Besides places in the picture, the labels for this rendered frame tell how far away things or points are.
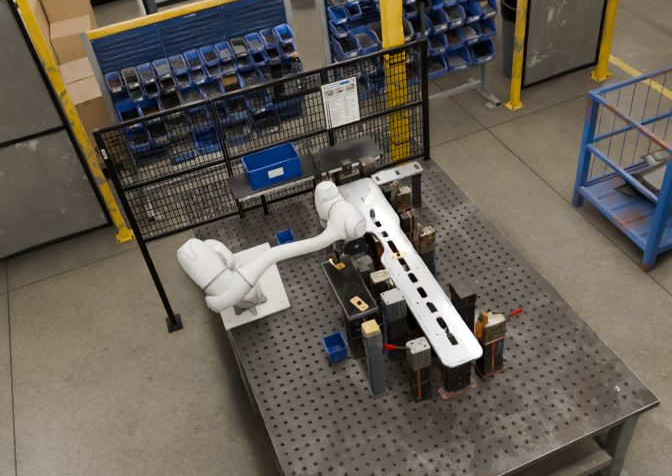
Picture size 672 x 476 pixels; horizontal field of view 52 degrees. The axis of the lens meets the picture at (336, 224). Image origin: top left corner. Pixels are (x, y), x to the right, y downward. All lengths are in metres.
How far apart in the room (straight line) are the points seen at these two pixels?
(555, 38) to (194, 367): 4.00
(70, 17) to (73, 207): 2.68
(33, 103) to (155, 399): 2.05
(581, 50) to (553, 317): 3.47
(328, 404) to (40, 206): 2.87
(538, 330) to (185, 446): 2.05
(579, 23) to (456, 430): 4.15
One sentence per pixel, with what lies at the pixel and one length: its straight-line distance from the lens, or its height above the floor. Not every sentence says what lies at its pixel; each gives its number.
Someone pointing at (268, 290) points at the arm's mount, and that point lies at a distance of 3.63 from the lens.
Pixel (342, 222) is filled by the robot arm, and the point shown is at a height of 1.59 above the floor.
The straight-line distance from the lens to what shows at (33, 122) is 4.96.
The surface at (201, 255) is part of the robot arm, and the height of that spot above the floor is 1.54.
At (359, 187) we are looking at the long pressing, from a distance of 3.84.
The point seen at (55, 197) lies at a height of 0.53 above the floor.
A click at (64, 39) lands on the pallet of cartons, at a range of 7.18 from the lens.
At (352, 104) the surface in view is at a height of 1.27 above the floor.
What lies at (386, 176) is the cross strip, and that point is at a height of 1.00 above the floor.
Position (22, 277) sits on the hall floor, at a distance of 5.61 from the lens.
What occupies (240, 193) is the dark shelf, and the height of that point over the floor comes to 1.03.
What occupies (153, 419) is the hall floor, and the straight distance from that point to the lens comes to 4.32.
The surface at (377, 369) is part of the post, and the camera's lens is 3.10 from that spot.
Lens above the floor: 3.38
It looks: 41 degrees down
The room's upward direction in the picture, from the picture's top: 8 degrees counter-clockwise
